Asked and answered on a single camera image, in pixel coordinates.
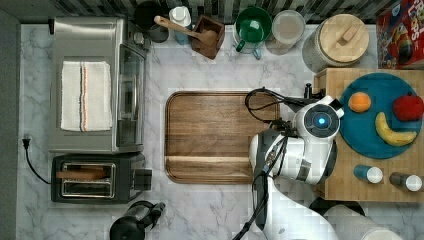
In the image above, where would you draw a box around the black drawer handle bar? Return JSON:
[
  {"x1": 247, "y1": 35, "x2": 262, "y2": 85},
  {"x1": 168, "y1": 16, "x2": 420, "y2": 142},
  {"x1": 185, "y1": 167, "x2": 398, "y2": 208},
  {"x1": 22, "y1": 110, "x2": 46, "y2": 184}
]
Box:
[{"x1": 304, "y1": 83, "x2": 325, "y2": 99}]

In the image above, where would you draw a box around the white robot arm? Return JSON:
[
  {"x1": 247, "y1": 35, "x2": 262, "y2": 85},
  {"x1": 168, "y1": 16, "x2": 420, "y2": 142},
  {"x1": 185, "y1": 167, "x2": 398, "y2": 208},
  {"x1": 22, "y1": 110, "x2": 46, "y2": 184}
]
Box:
[{"x1": 249, "y1": 96, "x2": 344, "y2": 240}]

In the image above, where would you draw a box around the light wooden drawer cabinet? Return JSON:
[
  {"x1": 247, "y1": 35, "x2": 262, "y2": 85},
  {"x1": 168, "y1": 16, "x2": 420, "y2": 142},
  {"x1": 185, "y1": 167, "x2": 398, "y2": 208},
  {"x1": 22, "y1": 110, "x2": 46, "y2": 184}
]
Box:
[{"x1": 314, "y1": 68, "x2": 423, "y2": 202}]

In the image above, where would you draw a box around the dark wooden cutting board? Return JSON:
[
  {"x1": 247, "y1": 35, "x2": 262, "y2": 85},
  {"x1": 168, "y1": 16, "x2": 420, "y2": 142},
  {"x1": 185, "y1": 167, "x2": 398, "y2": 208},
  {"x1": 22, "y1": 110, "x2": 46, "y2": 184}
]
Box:
[{"x1": 165, "y1": 91, "x2": 280, "y2": 184}]

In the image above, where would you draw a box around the wooden spoon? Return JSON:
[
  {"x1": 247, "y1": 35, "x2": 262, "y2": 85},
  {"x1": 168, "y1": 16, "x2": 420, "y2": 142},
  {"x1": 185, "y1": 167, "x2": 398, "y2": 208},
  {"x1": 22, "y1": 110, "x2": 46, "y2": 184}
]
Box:
[{"x1": 154, "y1": 16, "x2": 218, "y2": 46}]

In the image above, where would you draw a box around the dark wooden utensil box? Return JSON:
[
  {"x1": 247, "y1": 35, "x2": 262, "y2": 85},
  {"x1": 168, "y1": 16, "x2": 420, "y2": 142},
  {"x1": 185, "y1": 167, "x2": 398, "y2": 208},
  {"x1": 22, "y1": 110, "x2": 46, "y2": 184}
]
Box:
[{"x1": 191, "y1": 15, "x2": 225, "y2": 60}]

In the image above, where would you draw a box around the small grey cup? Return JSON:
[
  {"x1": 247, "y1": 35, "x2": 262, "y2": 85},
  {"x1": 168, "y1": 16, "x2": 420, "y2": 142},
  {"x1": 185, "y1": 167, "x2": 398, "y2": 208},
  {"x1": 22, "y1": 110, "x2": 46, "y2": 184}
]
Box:
[{"x1": 148, "y1": 24, "x2": 169, "y2": 43}]

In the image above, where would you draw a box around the green measuring cup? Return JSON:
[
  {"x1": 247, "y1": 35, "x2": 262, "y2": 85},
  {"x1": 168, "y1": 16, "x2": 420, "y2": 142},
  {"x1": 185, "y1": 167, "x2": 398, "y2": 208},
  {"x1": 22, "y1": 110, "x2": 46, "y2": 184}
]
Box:
[{"x1": 235, "y1": 7, "x2": 272, "y2": 52}]

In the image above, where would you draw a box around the white blue bottle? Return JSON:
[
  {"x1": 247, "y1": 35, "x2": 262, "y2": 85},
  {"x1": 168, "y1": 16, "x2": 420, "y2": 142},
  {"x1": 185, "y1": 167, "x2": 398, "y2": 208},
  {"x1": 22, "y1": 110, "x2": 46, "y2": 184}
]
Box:
[{"x1": 169, "y1": 6, "x2": 192, "y2": 45}]

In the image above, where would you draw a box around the clear lidded plastic container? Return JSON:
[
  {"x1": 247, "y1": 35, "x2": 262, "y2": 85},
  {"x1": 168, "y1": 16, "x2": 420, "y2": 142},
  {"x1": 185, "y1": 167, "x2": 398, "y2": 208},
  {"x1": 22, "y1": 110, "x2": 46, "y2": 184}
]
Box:
[{"x1": 266, "y1": 10, "x2": 306, "y2": 55}]

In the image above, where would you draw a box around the black round pot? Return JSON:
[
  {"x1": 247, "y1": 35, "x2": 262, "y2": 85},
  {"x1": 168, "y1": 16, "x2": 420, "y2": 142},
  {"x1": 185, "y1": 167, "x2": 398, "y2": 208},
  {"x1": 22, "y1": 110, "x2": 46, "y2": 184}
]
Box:
[{"x1": 134, "y1": 1, "x2": 163, "y2": 31}]

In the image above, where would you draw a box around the white striped dish towel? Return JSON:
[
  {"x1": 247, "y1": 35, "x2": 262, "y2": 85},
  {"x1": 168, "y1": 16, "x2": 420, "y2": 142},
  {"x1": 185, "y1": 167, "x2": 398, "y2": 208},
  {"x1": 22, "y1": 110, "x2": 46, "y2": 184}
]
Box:
[{"x1": 60, "y1": 61, "x2": 112, "y2": 132}]

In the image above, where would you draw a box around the stainless toaster oven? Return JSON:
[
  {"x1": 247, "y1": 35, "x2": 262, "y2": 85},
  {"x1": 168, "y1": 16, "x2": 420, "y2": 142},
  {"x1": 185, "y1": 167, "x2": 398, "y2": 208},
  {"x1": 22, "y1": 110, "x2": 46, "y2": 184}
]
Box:
[{"x1": 49, "y1": 17, "x2": 146, "y2": 154}]

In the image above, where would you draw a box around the black paper towel base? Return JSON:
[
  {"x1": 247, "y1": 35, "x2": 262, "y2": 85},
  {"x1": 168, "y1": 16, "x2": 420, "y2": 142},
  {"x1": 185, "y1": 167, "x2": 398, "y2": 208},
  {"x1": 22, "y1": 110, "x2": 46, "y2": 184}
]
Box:
[{"x1": 309, "y1": 197, "x2": 365, "y2": 216}]

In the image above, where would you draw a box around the blue round plate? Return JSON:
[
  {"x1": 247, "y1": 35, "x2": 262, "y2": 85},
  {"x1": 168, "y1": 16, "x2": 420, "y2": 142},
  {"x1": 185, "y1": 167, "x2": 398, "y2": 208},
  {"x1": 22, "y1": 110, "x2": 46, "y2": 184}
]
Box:
[{"x1": 339, "y1": 73, "x2": 422, "y2": 159}]

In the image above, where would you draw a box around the orange fruit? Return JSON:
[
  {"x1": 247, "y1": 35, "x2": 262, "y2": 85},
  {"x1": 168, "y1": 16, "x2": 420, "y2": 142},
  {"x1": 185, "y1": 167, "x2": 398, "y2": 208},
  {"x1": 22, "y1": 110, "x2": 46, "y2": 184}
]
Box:
[{"x1": 348, "y1": 92, "x2": 371, "y2": 113}]

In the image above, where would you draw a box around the black two-slot toaster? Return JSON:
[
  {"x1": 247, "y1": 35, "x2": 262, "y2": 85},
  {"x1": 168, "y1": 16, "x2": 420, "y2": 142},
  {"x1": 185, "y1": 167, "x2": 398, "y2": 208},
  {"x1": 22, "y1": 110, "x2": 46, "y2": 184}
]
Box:
[{"x1": 51, "y1": 153, "x2": 152, "y2": 204}]

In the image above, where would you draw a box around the jar with wooden lid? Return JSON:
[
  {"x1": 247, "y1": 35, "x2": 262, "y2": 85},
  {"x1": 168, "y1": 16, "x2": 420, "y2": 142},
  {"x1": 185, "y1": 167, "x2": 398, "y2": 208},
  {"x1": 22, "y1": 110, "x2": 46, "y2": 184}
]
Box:
[{"x1": 302, "y1": 14, "x2": 370, "y2": 73}]

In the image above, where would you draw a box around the white paper towel roll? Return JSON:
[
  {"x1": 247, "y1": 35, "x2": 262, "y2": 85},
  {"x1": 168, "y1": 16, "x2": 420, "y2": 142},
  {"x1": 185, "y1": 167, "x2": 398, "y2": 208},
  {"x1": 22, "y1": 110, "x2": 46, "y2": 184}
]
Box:
[{"x1": 324, "y1": 205, "x2": 403, "y2": 240}]

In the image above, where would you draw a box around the blue shaker white cap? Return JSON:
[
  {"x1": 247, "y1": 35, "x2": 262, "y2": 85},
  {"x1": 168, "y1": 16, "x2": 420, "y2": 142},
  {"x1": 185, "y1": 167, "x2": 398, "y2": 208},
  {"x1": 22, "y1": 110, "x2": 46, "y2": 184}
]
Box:
[{"x1": 353, "y1": 165, "x2": 383, "y2": 184}]

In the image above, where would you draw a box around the yellow banana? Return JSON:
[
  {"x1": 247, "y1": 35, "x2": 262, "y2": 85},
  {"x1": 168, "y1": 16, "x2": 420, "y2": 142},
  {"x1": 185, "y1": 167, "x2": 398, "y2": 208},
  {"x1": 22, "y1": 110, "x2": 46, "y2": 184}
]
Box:
[{"x1": 375, "y1": 112, "x2": 417, "y2": 147}]

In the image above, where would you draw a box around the red apple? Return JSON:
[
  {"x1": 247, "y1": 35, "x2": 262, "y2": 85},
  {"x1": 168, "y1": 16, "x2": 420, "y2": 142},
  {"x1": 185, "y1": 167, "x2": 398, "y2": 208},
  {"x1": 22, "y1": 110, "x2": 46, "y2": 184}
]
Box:
[{"x1": 392, "y1": 92, "x2": 424, "y2": 121}]

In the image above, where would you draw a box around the dark shaker white cap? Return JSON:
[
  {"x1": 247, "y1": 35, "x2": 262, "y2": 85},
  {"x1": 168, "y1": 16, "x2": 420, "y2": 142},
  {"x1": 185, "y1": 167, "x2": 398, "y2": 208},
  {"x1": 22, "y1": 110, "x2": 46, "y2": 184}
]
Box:
[{"x1": 389, "y1": 172, "x2": 423, "y2": 192}]

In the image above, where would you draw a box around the red cereal box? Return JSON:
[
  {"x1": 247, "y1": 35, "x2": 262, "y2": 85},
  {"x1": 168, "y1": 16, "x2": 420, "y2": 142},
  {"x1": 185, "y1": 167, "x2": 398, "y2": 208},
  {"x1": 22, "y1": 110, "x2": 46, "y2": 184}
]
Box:
[{"x1": 376, "y1": 0, "x2": 424, "y2": 70}]

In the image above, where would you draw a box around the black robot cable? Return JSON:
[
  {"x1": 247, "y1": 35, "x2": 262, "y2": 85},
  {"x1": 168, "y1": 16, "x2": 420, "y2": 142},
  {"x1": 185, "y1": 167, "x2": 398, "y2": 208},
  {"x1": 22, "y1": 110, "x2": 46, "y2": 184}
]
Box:
[{"x1": 232, "y1": 86, "x2": 316, "y2": 240}]

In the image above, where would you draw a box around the black power plug cable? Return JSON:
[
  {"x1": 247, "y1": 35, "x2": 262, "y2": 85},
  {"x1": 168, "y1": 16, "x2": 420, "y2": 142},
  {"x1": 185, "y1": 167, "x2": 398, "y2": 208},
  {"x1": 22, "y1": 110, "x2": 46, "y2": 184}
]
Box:
[{"x1": 21, "y1": 137, "x2": 53, "y2": 185}]

